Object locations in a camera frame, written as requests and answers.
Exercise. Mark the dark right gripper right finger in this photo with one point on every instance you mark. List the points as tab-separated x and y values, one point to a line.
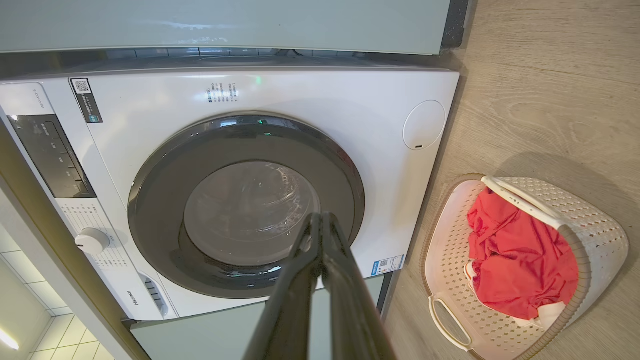
352	310

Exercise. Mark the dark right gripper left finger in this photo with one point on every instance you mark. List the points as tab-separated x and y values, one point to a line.
287	310

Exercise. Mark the white perforated laundry basket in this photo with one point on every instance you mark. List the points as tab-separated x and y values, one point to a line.
590	220

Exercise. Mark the black cabinet plinth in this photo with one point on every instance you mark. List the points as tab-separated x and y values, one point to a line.
385	300
456	22

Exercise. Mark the blue energy label sticker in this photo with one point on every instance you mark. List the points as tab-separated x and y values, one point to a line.
388	265

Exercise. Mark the white detergent drawer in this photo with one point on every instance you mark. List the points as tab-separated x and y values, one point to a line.
150	297

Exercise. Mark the round black washing machine door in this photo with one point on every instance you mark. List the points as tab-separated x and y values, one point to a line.
160	200

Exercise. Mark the red mesh garment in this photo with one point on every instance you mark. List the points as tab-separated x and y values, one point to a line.
525	260

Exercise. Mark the round white filter cover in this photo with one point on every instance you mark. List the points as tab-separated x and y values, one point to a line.
424	125

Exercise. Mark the white front-load washing machine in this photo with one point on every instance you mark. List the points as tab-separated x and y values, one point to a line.
325	110

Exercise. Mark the white washer dial knob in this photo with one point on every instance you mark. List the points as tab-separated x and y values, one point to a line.
92	241

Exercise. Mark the small printed text label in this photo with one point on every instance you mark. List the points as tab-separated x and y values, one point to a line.
223	93

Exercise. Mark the beige countertop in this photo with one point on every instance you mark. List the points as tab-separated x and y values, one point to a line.
65	260

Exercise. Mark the black washer control panel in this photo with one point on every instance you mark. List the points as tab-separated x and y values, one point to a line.
50	155

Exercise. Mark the black QR code sticker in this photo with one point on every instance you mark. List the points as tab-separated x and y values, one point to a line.
86	101

